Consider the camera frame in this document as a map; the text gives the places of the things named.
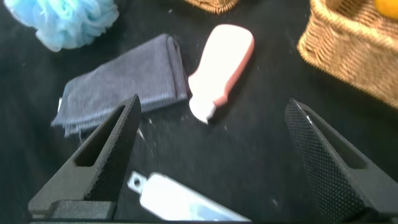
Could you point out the grey folded towel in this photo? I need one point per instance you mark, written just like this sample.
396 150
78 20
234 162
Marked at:
124 77

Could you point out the light blue bath loofah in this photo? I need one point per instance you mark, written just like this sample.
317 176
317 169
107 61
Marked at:
68 21

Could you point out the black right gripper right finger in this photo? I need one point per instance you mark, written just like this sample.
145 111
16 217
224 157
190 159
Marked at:
335 180

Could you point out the wicker basket with food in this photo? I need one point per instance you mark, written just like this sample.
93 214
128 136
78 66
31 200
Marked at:
342 56

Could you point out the pink lotion bottle white cap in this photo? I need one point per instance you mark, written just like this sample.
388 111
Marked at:
224 56

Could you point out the clear plastic case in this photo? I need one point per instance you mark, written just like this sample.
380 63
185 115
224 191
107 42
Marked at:
174 202

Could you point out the yellow pear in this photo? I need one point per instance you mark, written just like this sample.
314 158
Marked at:
388 7

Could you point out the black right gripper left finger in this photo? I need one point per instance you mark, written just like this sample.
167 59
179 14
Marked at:
105 174

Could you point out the wicker basket with household items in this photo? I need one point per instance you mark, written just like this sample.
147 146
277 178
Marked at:
214 5

